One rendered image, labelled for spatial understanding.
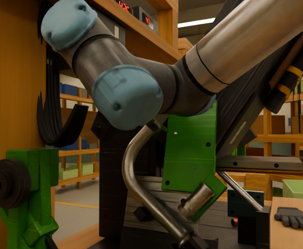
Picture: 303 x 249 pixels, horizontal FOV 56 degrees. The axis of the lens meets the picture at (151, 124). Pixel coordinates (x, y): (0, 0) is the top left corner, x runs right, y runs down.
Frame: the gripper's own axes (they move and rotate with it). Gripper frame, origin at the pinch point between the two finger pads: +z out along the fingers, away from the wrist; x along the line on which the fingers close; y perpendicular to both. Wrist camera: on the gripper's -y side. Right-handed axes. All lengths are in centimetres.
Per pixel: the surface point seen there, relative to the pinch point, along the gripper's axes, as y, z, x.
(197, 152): 3.0, 2.8, -11.8
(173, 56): 26, 34, 36
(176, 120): 5.2, 2.3, -2.6
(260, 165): 11.7, 14.6, -20.8
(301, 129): 113, 278, 26
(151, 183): -9.6, 5.7, -7.7
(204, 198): -2.8, 0.5, -20.5
